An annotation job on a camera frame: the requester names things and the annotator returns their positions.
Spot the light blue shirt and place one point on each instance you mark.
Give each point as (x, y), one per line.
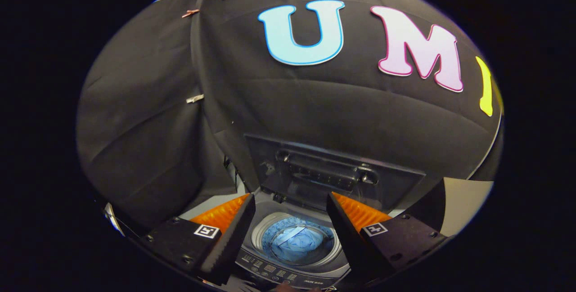
(297, 242)

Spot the silver clip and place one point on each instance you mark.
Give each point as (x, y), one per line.
(195, 98)

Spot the copper clip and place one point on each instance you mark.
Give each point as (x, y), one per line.
(190, 12)

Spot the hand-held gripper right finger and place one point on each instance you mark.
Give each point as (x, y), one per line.
(348, 242)

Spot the grey washing machine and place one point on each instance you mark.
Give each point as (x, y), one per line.
(274, 274)

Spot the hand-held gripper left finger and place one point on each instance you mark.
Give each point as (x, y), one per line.
(229, 242)

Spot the black backdrop cloth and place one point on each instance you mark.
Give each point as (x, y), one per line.
(337, 107)

